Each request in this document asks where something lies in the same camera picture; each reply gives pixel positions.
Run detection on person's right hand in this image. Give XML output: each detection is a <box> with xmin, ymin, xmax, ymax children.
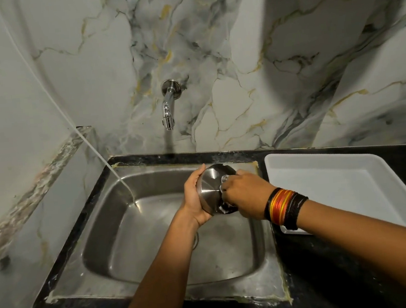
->
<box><xmin>219</xmin><ymin>166</ymin><xmax>280</xmax><ymax>224</ymax></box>

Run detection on person's left hand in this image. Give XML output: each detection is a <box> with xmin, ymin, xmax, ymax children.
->
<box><xmin>177</xmin><ymin>163</ymin><xmax>215</xmax><ymax>231</ymax></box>

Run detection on steel wool scrubber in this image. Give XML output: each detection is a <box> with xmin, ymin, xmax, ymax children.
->
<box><xmin>218</xmin><ymin>173</ymin><xmax>239</xmax><ymax>211</ymax></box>

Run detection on stainless steel bowl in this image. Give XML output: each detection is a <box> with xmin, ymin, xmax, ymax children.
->
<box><xmin>194</xmin><ymin>162</ymin><xmax>242</xmax><ymax>218</ymax></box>

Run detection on person's left forearm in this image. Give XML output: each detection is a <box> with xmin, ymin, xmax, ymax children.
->
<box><xmin>100</xmin><ymin>205</ymin><xmax>209</xmax><ymax>308</ymax></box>

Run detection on person's right forearm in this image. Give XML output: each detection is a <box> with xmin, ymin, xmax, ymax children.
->
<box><xmin>295</xmin><ymin>189</ymin><xmax>406</xmax><ymax>308</ymax></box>

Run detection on red and black thread wristbands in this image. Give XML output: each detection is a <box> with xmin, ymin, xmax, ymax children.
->
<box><xmin>261</xmin><ymin>184</ymin><xmax>312</xmax><ymax>234</ymax></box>

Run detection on stainless steel sink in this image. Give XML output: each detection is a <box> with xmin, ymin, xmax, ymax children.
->
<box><xmin>32</xmin><ymin>150</ymin><xmax>293</xmax><ymax>308</ymax></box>

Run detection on white plastic tray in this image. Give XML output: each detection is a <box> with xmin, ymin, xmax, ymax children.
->
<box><xmin>263</xmin><ymin>139</ymin><xmax>406</xmax><ymax>254</ymax></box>

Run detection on chrome wall tap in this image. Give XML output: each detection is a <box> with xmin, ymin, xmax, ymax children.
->
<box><xmin>158</xmin><ymin>78</ymin><xmax>187</xmax><ymax>132</ymax></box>

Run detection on thin white hose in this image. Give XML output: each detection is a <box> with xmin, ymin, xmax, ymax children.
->
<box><xmin>0</xmin><ymin>0</ymin><xmax>139</xmax><ymax>220</ymax></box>

